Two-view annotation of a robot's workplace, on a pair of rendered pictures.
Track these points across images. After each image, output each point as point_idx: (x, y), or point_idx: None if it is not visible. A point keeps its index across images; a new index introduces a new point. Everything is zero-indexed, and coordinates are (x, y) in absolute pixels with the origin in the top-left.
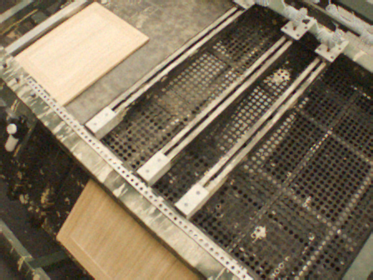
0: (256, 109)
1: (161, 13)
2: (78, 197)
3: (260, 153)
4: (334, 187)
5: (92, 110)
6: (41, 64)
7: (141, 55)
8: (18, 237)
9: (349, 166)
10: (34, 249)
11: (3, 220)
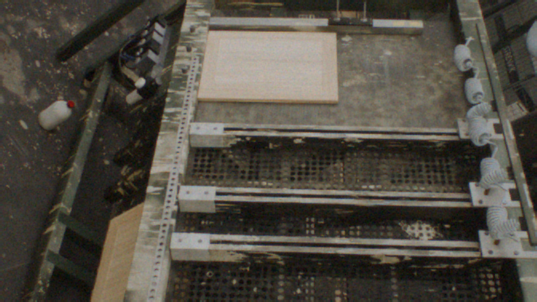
0: (350, 236)
1: (382, 88)
2: None
3: (300, 271)
4: None
5: (218, 121)
6: (224, 53)
7: (313, 111)
8: (92, 203)
9: None
10: (93, 224)
11: (97, 179)
